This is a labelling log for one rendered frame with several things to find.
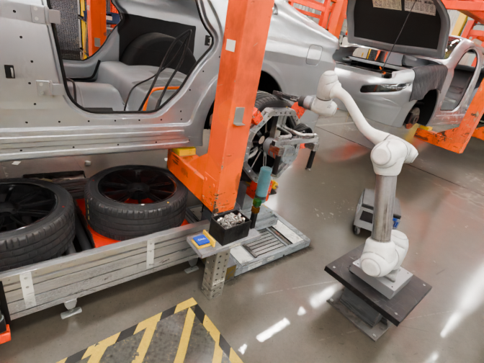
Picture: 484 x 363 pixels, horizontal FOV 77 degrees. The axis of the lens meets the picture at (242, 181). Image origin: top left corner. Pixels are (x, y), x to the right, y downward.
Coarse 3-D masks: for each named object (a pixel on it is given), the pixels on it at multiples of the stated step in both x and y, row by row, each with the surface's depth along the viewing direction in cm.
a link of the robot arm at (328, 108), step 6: (318, 102) 194; (324, 102) 192; (330, 102) 193; (312, 108) 199; (318, 108) 196; (324, 108) 194; (330, 108) 194; (336, 108) 196; (318, 114) 200; (324, 114) 197; (330, 114) 196
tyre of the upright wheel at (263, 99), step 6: (258, 90) 222; (258, 96) 210; (264, 96) 209; (270, 96) 212; (276, 96) 216; (258, 102) 202; (264, 102) 203; (270, 102) 206; (276, 102) 209; (282, 102) 213; (288, 102) 217; (258, 108) 202; (264, 108) 206; (246, 174) 225; (246, 180) 228
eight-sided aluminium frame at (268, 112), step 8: (264, 112) 202; (272, 112) 200; (280, 112) 206; (288, 112) 209; (296, 112) 214; (264, 120) 199; (296, 120) 218; (256, 128) 198; (248, 136) 197; (296, 136) 233; (248, 144) 200; (296, 144) 231; (248, 152) 204; (296, 152) 236; (248, 168) 211; (280, 168) 239; (248, 176) 223; (256, 176) 220
